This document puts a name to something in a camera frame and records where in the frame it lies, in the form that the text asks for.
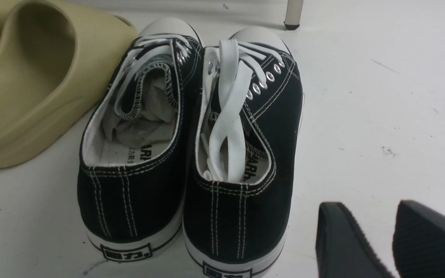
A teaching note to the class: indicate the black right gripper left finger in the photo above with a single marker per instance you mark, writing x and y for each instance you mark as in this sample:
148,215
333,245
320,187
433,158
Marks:
342,250

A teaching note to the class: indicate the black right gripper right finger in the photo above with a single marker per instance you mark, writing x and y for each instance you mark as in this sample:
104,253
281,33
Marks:
419,241

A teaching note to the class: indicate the right black canvas sneaker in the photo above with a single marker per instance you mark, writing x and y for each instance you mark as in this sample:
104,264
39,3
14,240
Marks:
242,155

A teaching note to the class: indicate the black canvas sneaker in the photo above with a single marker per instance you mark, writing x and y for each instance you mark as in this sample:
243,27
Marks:
133,152
242,155

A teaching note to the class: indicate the left black canvas sneaker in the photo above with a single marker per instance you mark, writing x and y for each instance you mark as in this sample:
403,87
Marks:
133,152

